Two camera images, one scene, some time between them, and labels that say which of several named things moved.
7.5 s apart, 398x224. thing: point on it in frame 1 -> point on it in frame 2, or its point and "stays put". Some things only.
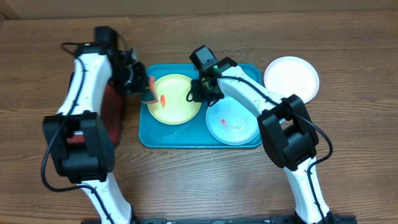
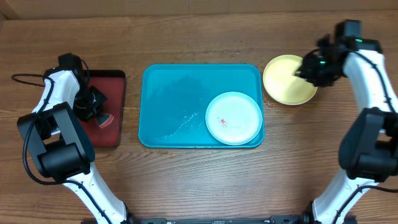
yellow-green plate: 173,108 -> 281,83
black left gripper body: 127,79 -> 87,102
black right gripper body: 200,93 -> 318,71
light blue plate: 232,122 stays put
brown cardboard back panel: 46,9 stays put
